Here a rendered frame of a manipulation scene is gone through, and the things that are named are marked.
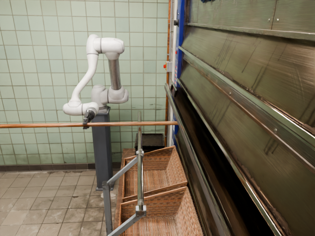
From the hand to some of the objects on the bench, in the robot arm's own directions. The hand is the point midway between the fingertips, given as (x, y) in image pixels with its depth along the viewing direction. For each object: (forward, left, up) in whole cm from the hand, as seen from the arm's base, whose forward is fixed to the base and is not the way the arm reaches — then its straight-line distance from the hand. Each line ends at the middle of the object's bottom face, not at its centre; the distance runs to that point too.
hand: (85, 124), depth 181 cm
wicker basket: (-2, +50, -62) cm, 79 cm away
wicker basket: (+57, +51, -62) cm, 99 cm away
